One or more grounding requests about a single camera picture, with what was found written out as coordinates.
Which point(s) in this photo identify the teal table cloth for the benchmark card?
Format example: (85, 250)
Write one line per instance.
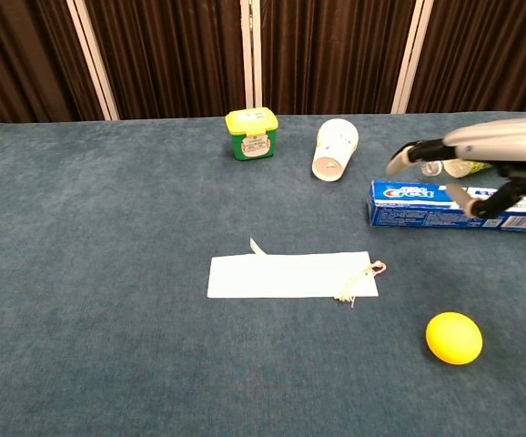
(108, 318)

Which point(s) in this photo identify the blue white toothpaste box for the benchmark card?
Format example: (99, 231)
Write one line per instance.
(408, 207)

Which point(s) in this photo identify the dark brown pleated screen panel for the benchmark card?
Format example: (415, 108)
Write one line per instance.
(490, 54)
(172, 54)
(22, 59)
(331, 54)

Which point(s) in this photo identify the plastic bottle yellow green label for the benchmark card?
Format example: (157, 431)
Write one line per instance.
(461, 168)

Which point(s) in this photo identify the white screen frame post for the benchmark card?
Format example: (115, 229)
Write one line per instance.
(94, 59)
(411, 59)
(251, 54)

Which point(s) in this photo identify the small light paper strip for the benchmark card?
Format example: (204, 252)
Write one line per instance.
(257, 247)

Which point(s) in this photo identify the white paper sheet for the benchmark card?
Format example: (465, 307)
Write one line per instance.
(286, 277)

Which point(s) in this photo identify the white paper cup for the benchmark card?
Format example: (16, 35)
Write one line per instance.
(333, 150)

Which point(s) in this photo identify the yellow ball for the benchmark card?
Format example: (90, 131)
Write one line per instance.
(454, 338)

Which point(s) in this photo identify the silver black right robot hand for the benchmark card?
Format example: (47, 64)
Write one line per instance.
(504, 139)

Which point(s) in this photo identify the green jar yellow lid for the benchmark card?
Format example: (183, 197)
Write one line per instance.
(251, 136)

